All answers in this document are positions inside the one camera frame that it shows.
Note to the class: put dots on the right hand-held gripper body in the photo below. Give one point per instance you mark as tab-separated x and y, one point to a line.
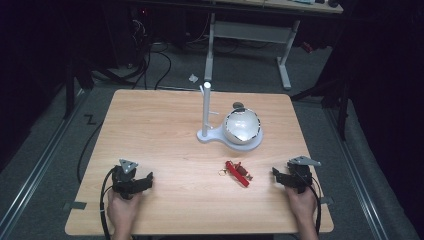
301	175

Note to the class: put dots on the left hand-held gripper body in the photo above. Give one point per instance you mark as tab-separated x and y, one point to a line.
124	181

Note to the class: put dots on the metal floor rail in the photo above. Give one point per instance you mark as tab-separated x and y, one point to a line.
356	173
36	166

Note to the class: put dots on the white bowl with patterned rim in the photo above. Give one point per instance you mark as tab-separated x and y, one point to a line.
241	126

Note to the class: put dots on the person's right hand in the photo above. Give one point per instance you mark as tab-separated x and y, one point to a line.
302	206

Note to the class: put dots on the small dark round object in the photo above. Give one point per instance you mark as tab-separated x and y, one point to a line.
238	105

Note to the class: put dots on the white peg stand with tray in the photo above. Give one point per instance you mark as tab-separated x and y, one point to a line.
206	110

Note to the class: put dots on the white-legged desk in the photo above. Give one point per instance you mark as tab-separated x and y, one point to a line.
253	31

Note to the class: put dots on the grey tape strip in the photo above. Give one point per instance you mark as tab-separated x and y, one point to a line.
75	205
326	200

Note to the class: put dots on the crumpled white paper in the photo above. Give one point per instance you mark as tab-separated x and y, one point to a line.
193	78

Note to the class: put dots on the person's left hand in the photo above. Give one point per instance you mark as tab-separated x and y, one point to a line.
121	211

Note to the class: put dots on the small red object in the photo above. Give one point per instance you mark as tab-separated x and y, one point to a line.
307	47

